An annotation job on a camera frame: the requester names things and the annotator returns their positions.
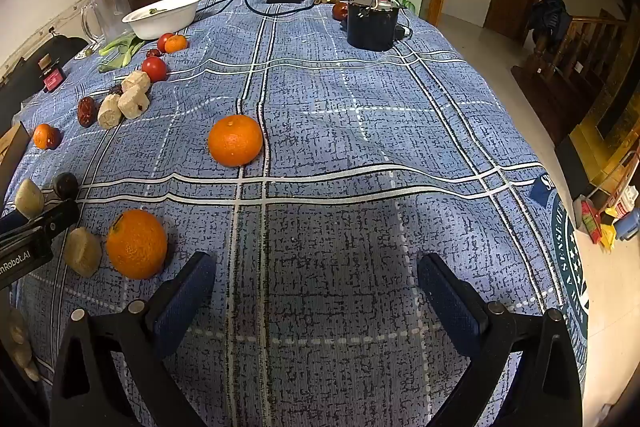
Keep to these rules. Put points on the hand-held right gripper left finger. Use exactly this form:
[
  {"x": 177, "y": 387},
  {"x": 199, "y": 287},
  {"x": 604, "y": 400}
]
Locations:
[{"x": 182, "y": 302}]

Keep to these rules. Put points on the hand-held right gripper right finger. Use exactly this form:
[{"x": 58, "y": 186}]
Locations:
[{"x": 450, "y": 307}]

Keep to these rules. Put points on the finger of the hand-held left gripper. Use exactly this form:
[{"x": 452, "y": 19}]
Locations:
[
  {"x": 57, "y": 217},
  {"x": 12, "y": 222}
]

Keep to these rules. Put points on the beige peeled yam chunk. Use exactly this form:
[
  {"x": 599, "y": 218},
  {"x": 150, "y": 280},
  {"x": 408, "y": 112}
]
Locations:
[
  {"x": 27, "y": 198},
  {"x": 136, "y": 82},
  {"x": 132, "y": 103},
  {"x": 82, "y": 251},
  {"x": 109, "y": 112}
]

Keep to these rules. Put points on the dark round jujube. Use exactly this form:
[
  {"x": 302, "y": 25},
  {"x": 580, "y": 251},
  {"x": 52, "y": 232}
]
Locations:
[{"x": 65, "y": 184}]

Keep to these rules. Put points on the orange with green stem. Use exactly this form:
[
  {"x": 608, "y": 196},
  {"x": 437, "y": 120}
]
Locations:
[{"x": 136, "y": 244}]

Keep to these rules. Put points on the dark red jujube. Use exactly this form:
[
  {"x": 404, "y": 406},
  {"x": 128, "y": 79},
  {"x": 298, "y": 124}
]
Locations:
[{"x": 57, "y": 138}]

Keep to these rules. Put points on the small orange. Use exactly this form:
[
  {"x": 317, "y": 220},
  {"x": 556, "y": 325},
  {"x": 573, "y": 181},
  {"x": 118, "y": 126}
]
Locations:
[{"x": 42, "y": 136}]

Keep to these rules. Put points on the large round orange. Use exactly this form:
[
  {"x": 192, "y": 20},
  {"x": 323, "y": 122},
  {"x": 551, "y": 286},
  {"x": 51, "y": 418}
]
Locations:
[{"x": 235, "y": 141}]

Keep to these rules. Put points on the person's left hand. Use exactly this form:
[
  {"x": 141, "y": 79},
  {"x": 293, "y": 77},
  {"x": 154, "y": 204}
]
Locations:
[{"x": 20, "y": 347}]

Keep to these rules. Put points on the large red jujube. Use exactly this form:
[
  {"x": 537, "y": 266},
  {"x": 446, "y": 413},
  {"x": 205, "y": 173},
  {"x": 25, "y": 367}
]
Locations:
[{"x": 86, "y": 111}]

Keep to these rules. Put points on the dark jar pink label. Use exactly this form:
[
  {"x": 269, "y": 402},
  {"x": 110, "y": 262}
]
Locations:
[{"x": 52, "y": 78}]

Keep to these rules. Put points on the small dark jujube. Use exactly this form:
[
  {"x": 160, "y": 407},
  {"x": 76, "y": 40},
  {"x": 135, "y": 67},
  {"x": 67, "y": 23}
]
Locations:
[
  {"x": 116, "y": 90},
  {"x": 152, "y": 53}
]

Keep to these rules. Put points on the black chair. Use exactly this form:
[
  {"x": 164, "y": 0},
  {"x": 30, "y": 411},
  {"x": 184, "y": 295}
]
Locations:
[{"x": 20, "y": 77}]

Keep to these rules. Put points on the colourful toy pile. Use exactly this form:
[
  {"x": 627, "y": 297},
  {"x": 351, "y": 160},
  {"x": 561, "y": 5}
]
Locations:
[{"x": 605, "y": 227}]

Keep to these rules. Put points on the green leafy vegetable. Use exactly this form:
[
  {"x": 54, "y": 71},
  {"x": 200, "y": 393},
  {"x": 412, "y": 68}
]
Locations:
[{"x": 120, "y": 49}]

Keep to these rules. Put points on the blue plaid tablecloth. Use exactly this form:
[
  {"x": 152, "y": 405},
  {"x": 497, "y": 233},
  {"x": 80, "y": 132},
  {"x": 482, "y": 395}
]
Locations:
[{"x": 350, "y": 132}]

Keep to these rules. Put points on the small mandarin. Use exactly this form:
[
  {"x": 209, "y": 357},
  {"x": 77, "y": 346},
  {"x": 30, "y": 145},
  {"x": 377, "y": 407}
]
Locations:
[{"x": 177, "y": 43}]

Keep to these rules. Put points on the clear plastic pitcher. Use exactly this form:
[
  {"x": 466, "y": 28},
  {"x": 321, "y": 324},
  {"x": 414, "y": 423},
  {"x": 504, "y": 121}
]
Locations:
[{"x": 112, "y": 9}]

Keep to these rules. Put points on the white bowl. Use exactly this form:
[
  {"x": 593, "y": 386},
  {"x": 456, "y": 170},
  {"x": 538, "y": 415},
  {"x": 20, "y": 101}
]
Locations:
[{"x": 162, "y": 14}]

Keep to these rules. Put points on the black small device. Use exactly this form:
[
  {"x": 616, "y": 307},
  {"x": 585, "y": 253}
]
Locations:
[{"x": 372, "y": 27}]

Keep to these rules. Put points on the wooden stair railing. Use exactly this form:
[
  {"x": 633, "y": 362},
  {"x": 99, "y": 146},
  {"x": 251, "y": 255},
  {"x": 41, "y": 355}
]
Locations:
[{"x": 595, "y": 42}]

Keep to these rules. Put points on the black jacket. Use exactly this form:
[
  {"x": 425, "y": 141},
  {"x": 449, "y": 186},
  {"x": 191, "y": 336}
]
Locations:
[{"x": 550, "y": 19}]

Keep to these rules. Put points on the lone red date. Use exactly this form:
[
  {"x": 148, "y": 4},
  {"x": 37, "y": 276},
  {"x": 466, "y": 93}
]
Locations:
[{"x": 341, "y": 11}]

